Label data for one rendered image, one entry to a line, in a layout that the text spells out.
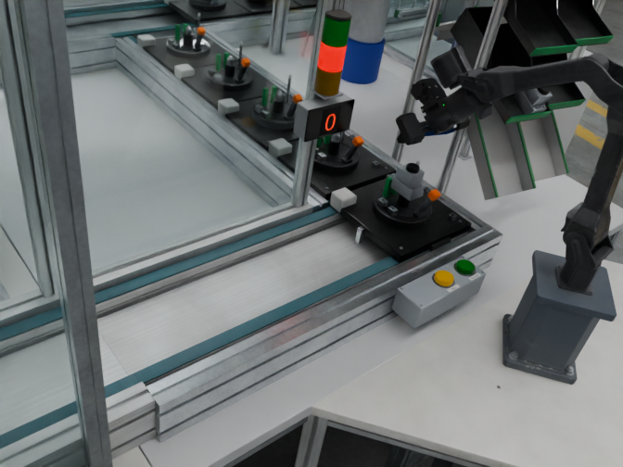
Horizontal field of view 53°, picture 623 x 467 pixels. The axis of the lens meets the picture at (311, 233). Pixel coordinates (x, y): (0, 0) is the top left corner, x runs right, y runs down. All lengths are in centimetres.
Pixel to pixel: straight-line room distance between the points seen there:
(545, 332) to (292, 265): 53
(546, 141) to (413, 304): 71
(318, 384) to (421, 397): 20
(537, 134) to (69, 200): 135
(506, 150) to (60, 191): 123
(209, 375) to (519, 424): 59
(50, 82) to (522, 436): 100
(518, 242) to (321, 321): 71
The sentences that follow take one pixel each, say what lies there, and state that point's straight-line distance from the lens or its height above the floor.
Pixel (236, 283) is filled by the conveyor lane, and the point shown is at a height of 92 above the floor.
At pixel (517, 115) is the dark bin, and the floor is 120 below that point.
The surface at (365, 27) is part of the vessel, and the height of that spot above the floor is 107.
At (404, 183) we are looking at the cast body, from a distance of 143.
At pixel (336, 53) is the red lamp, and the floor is 135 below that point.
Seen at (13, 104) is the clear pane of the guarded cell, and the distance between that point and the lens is 61.
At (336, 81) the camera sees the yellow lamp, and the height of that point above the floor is 129.
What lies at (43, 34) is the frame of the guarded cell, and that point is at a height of 158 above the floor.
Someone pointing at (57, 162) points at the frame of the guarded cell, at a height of 146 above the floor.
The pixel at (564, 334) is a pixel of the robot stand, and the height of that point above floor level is 98.
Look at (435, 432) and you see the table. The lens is 121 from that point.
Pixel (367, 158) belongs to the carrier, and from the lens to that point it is 166.
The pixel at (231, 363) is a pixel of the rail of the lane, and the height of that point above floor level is 96.
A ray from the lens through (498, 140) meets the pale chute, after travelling 165.
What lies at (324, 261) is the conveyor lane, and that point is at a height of 92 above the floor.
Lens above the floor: 180
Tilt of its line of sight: 38 degrees down
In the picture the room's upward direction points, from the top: 10 degrees clockwise
